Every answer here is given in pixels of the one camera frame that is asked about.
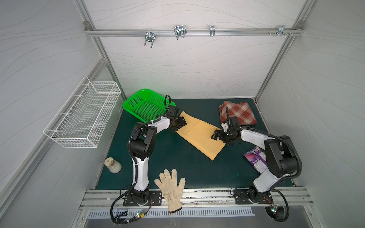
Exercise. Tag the green plastic basket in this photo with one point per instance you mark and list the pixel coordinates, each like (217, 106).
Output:
(146, 105)

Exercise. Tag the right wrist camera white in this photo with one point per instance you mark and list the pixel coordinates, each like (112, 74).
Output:
(225, 127)

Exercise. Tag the red plaid skirt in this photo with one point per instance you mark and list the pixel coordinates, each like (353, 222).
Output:
(242, 111)

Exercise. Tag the aluminium cross rail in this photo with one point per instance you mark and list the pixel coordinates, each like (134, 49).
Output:
(196, 32)

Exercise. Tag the white knit work glove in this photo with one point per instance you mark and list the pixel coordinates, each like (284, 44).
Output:
(171, 190)

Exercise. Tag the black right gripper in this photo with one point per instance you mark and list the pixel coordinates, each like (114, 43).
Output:
(222, 136)

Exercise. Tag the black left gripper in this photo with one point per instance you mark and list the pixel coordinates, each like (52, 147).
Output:
(182, 122)

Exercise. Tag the yellow tan skirt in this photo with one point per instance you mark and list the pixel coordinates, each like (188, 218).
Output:
(199, 134)

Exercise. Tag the metal u-bolt hook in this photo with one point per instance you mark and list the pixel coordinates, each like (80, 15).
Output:
(180, 31)
(149, 37)

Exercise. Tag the white wire basket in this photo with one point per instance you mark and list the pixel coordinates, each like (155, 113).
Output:
(82, 120)

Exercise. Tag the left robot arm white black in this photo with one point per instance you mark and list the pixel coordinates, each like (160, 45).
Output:
(141, 144)

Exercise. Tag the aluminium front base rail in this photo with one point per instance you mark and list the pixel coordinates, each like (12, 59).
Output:
(219, 197)

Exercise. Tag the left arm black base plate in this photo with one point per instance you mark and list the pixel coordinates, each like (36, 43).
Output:
(155, 198)

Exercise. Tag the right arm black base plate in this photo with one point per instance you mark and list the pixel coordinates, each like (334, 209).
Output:
(242, 196)

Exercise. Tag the purple snack packet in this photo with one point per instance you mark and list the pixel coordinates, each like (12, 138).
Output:
(257, 159)

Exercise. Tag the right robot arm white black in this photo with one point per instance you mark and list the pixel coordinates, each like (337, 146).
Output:
(283, 161)

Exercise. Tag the small beige bottle left side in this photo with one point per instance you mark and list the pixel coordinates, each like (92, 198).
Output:
(113, 165)

